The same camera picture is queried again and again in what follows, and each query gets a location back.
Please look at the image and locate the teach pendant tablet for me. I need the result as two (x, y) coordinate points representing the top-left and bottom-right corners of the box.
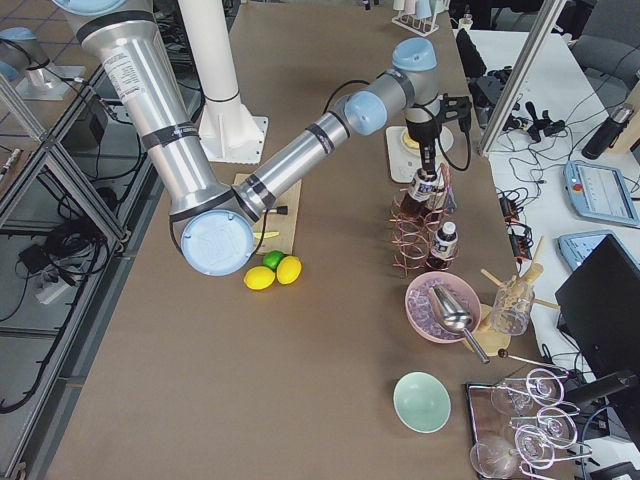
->
(557, 229), (630, 271)
(563, 161), (639, 227)

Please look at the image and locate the copper wire bottle rack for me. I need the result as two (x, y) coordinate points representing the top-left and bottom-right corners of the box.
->
(390, 163), (457, 278)

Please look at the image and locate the yellow plastic knife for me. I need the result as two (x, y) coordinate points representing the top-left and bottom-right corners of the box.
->
(253, 231), (280, 239)

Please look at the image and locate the steel ice scoop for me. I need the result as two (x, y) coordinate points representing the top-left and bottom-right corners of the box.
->
(428, 285), (490, 364)

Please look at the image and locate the tea bottle white cap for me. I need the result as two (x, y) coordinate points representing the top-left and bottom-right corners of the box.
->
(400, 168), (438, 219)

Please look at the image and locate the pink bowl of ice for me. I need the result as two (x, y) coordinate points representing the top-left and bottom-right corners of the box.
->
(405, 272), (481, 344)

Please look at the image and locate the black laptop monitor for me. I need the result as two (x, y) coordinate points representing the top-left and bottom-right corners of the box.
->
(555, 235), (639, 379)

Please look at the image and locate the white tray bear drawing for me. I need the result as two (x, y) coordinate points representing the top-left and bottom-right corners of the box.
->
(384, 126), (444, 184)

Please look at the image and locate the glass jar on stand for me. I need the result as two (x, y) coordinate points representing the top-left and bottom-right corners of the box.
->
(489, 279), (534, 336)

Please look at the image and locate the wooden cup stand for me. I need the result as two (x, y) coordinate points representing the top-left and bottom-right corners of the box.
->
(478, 236), (560, 356)

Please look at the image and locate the wooden cutting board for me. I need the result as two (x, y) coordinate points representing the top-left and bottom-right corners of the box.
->
(252, 181), (302, 255)

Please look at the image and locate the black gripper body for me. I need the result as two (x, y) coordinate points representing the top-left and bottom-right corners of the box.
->
(404, 112), (442, 145)

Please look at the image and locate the yellow lemon lower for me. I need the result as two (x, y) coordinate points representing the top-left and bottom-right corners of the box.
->
(243, 265), (276, 291)

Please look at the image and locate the aluminium frame post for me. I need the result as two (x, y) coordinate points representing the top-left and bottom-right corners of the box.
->
(478, 0), (566, 157)

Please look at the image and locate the white round plate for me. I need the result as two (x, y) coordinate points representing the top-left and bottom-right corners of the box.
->
(401, 127), (454, 156)

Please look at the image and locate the tea bottle at edge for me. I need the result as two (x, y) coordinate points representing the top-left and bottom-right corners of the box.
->
(426, 221), (458, 271)

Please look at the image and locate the glazed donut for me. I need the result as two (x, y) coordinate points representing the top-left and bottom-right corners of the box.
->
(402, 132), (419, 150)

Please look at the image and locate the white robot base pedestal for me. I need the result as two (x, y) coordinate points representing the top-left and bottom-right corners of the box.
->
(179, 0), (268, 165)

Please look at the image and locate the black thermos bottle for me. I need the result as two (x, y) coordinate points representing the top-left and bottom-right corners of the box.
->
(581, 103), (634, 160)

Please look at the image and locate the wine glass rack tray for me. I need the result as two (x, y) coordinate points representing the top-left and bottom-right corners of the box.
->
(465, 359), (592, 479)

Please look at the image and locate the green lime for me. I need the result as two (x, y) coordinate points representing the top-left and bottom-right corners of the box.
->
(262, 250), (286, 270)

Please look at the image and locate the yellow lemon upper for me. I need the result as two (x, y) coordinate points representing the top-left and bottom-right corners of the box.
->
(276, 255), (302, 285)

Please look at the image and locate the yellow lemon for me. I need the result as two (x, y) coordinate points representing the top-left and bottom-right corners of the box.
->
(276, 255), (302, 285)
(243, 265), (276, 291)

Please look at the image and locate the mint green bowl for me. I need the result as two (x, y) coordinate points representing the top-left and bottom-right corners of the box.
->
(393, 371), (451, 434)

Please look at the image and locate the white cup rack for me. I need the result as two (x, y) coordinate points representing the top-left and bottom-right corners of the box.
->
(392, 0), (449, 37)

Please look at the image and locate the tea bottle in rack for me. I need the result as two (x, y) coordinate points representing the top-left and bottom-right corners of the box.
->
(426, 184), (449, 211)

